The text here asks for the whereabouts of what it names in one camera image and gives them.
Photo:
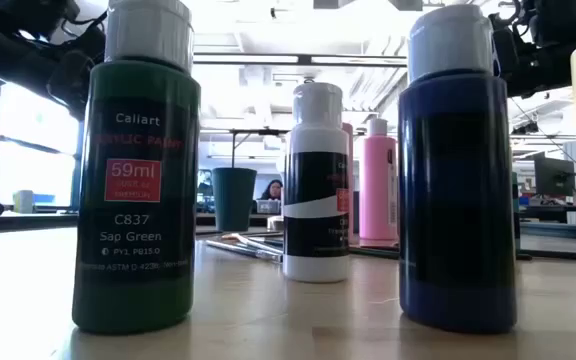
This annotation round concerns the small white paint bottle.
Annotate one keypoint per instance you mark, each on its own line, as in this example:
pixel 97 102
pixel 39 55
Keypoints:
pixel 315 270

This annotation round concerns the grey storage box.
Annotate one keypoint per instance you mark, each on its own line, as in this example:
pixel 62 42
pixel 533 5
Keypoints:
pixel 268 207

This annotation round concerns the black overhead frame beam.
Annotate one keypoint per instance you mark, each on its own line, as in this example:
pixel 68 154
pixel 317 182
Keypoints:
pixel 268 60

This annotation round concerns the black computer monitor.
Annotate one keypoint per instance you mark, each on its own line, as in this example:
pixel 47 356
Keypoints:
pixel 553 175

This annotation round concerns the pale cylindrical container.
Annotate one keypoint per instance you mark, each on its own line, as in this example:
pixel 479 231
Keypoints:
pixel 24 202

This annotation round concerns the small dark blue paint bottle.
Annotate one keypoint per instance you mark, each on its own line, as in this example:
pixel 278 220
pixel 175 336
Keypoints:
pixel 455 200

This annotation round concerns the small green paint bottle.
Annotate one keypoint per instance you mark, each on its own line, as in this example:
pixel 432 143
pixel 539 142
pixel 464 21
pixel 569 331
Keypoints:
pixel 138 300

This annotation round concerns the teal ribbed plastic cup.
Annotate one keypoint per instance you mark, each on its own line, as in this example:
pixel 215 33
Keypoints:
pixel 233 200

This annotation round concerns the person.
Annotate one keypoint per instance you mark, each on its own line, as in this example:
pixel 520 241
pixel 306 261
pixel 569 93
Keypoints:
pixel 273 191

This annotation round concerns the black ceiling-hung device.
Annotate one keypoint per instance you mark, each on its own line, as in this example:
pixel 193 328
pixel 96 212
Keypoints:
pixel 525 128

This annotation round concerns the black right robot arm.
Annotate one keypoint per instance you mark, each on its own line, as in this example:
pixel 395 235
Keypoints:
pixel 548 65

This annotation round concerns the short paintbrush silver ferrule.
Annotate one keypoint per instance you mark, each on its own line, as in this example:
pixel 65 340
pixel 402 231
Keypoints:
pixel 243 251
pixel 373 252
pixel 548 255
pixel 248 235
pixel 258 243

